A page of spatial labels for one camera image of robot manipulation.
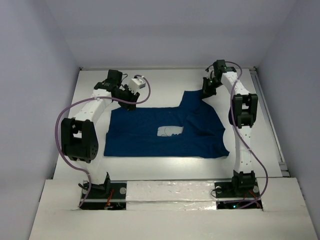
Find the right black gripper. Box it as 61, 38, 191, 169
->
199, 76, 223, 100

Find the blue printed t-shirt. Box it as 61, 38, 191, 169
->
103, 90, 229, 159

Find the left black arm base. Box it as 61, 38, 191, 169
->
80, 176, 127, 211

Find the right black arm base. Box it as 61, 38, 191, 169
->
210, 181, 263, 210

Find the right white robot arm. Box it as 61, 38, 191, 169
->
201, 59, 258, 196

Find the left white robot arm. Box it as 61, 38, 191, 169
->
54, 69, 150, 198

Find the white foam strip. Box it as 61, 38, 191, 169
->
125, 180, 217, 211

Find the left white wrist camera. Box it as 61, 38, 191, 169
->
128, 76, 146, 93

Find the aluminium rail at right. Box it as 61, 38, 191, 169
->
249, 67, 291, 178

